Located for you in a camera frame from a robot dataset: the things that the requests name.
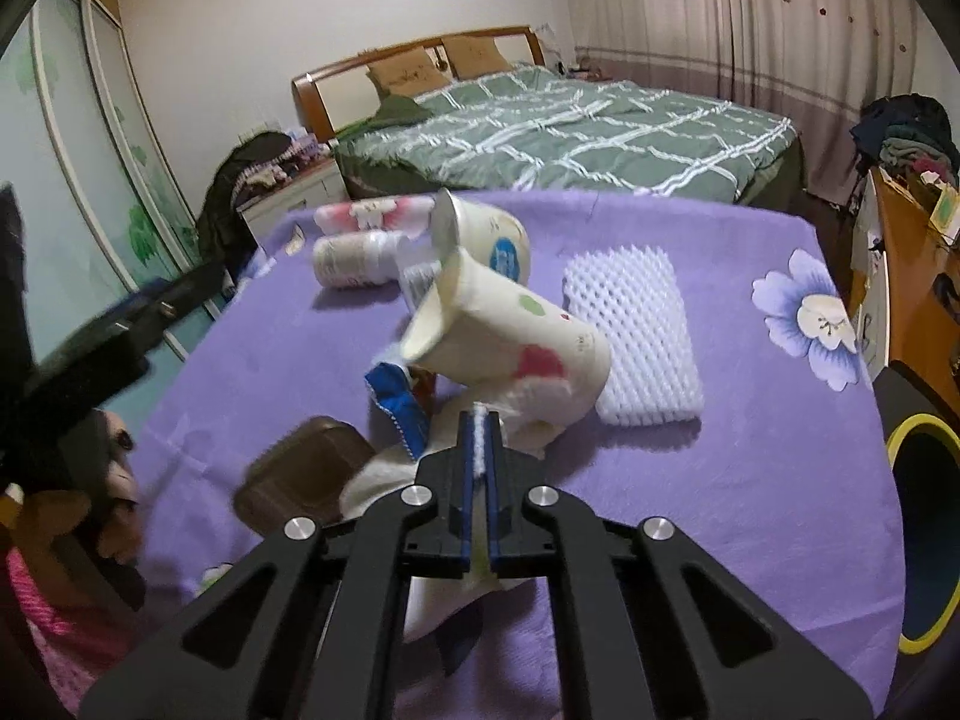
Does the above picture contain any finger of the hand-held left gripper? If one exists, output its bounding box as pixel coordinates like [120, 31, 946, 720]
[90, 259, 230, 350]

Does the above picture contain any cream dotted paper cup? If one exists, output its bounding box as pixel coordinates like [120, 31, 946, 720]
[400, 246, 612, 428]

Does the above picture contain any black bin with yellow rim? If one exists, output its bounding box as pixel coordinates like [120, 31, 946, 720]
[874, 364, 960, 653]

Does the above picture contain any person's left hand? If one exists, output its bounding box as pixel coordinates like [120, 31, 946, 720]
[0, 409, 147, 578]

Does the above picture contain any white pill bottle beige label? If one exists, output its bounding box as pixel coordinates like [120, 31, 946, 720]
[311, 231, 410, 290]

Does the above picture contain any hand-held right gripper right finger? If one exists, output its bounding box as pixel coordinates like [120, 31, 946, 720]
[486, 412, 875, 720]

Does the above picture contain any white nightstand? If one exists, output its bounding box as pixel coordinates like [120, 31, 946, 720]
[238, 161, 346, 256]

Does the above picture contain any person's left forearm pink sleeve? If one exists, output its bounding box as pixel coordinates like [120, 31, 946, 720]
[0, 544, 143, 713]

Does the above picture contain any wardrobe with sliding doors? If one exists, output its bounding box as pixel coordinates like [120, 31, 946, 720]
[0, 0, 226, 361]

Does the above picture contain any brown pillow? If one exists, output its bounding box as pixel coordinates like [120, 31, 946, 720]
[441, 34, 511, 80]
[366, 47, 451, 97]

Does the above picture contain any brown plastic container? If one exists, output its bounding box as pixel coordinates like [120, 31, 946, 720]
[232, 415, 376, 537]

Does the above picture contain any white cup with blue label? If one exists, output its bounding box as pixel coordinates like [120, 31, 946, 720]
[431, 187, 532, 286]

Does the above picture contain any dark green pillow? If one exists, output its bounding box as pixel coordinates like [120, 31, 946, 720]
[373, 92, 437, 126]

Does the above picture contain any purple floral blanket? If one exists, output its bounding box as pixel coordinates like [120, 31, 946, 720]
[90, 187, 908, 720]

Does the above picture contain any wooden desk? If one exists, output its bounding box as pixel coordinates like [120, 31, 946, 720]
[851, 165, 960, 421]

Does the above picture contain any wooden bed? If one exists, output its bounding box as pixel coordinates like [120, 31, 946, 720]
[291, 25, 809, 211]

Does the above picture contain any patterned fabric heap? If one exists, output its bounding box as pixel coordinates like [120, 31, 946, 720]
[247, 133, 332, 188]

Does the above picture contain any pile of dark clothes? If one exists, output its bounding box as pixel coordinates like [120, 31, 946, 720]
[851, 94, 960, 188]

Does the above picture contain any green plaid quilt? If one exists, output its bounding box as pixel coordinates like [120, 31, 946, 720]
[334, 64, 800, 200]

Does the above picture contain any blue white cloth piece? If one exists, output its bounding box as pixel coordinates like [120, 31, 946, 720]
[364, 360, 436, 462]

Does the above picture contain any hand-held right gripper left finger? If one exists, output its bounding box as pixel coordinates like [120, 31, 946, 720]
[79, 409, 485, 720]

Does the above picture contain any pink striped curtain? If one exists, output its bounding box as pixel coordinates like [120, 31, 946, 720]
[566, 0, 946, 203]

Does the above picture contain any white foam fruit net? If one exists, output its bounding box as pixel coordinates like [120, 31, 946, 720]
[562, 244, 707, 428]

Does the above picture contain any dark jacket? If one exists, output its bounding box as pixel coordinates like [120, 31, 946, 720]
[196, 131, 293, 271]

